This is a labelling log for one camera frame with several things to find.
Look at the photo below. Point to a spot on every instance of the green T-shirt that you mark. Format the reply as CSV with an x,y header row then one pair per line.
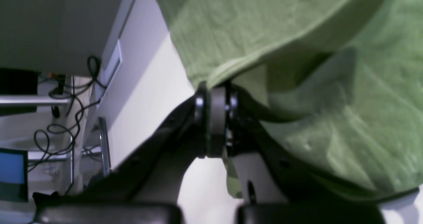
x,y
337,83

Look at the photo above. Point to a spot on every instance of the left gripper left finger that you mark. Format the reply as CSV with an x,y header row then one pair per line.
x,y
144,189

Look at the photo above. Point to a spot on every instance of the blue monitor screen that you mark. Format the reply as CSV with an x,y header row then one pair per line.
x,y
13,175

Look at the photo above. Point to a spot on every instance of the silver metal bar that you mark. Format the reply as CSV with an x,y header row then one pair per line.
x,y
32,100

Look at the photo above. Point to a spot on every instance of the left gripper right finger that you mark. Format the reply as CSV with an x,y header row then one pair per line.
x,y
280,189

